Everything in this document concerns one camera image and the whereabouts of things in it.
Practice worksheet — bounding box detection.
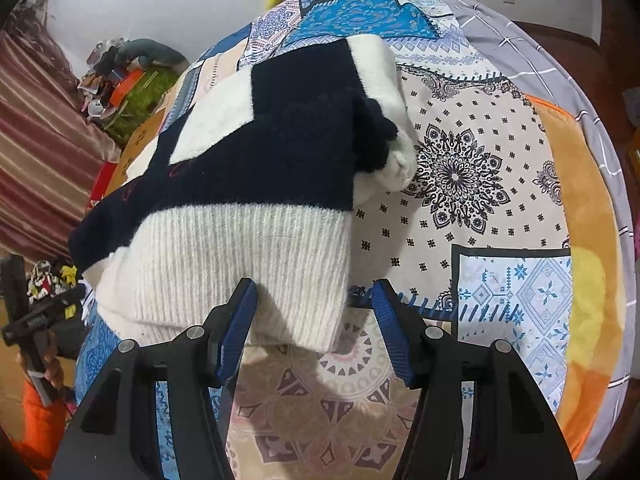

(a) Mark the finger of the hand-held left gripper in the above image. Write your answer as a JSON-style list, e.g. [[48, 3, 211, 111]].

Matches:
[[0, 254, 27, 326]]

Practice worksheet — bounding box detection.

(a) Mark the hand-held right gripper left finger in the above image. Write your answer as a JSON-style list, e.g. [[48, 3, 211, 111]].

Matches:
[[50, 277, 258, 480]]

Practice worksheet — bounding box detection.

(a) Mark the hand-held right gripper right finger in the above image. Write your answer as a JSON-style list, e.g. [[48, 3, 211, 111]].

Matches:
[[370, 277, 581, 480]]

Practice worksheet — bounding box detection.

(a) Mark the black and white striped sweater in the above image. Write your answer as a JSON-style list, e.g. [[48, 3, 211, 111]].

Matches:
[[67, 34, 418, 353]]

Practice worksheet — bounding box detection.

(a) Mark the person's left forearm orange sleeve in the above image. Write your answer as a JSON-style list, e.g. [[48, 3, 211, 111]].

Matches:
[[7, 375, 76, 478]]

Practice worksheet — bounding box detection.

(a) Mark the person's left hand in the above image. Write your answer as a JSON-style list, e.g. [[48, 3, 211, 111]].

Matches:
[[15, 345, 66, 403]]

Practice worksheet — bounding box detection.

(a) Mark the colourful patterned cloth pile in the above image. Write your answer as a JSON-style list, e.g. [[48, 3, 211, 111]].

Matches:
[[27, 260, 81, 306]]

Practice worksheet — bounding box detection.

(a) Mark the red box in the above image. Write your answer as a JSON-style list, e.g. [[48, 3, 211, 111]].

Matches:
[[90, 162, 121, 208]]

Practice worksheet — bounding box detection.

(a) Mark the striped brown curtain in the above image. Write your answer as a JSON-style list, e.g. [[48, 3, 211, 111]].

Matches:
[[0, 5, 123, 266]]

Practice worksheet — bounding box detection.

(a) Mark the blue patterned patchwork bedsheet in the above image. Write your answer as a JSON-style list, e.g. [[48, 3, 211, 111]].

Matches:
[[75, 0, 573, 480]]

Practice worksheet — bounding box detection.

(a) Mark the orange fleece blanket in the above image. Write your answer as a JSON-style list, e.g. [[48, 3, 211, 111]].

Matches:
[[522, 92, 628, 463]]

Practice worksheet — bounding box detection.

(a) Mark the orange box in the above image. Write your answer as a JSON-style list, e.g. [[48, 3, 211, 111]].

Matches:
[[111, 69, 143, 106]]

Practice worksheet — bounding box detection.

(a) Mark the heap of small clutter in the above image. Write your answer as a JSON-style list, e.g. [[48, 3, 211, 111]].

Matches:
[[77, 37, 136, 123]]

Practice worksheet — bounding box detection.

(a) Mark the green fabric basket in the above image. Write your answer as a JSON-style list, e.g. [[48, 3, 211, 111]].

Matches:
[[102, 65, 183, 148]]

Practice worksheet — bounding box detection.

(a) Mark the grey plush toy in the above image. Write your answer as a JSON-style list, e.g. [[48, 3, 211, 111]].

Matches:
[[120, 37, 193, 68]]

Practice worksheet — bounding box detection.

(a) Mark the grey plaid bed sheet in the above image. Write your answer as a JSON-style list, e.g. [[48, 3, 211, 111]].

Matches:
[[435, 0, 636, 466]]

